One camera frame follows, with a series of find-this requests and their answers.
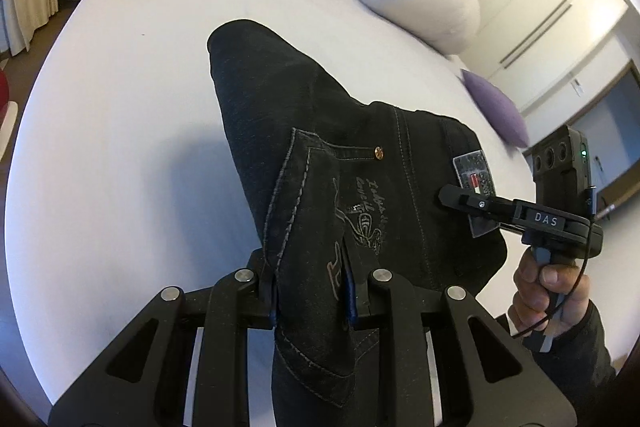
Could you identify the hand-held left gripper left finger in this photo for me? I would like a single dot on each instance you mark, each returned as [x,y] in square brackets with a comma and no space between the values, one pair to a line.
[270,314]

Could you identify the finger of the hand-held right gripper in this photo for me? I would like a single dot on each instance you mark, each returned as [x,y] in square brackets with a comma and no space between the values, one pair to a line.
[480,204]

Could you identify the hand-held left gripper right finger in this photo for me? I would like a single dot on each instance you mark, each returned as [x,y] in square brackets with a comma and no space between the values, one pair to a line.
[353,302]

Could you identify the black denim pants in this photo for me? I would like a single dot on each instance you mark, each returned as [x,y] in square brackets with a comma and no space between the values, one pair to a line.
[300,132]

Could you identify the person's right forearm black sleeve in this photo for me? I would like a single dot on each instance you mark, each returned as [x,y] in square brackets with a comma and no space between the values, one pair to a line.
[585,362]

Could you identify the person's right hand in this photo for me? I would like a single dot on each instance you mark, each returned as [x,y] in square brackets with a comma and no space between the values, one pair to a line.
[535,302]

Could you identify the purple cushion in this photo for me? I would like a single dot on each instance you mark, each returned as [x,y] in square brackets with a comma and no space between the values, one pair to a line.
[497,107]

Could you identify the white bed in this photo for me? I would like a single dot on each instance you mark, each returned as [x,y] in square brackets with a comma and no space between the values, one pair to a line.
[125,107]

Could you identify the red chair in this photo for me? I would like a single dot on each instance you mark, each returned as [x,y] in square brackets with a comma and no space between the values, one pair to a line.
[3,89]

